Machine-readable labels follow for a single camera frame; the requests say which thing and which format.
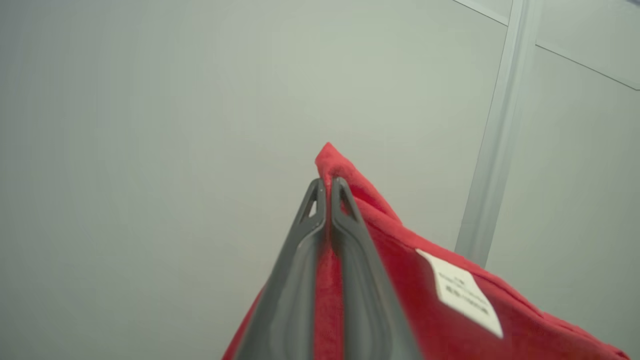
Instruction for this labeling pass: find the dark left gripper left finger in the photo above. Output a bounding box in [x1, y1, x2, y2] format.
[235, 177, 328, 360]

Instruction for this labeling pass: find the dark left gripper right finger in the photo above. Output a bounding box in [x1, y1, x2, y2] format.
[330, 176, 423, 360]

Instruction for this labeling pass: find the red garment with white panel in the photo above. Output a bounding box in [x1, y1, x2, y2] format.
[222, 142, 631, 360]

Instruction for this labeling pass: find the grey double metal post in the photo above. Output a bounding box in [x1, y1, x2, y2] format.
[454, 0, 543, 268]

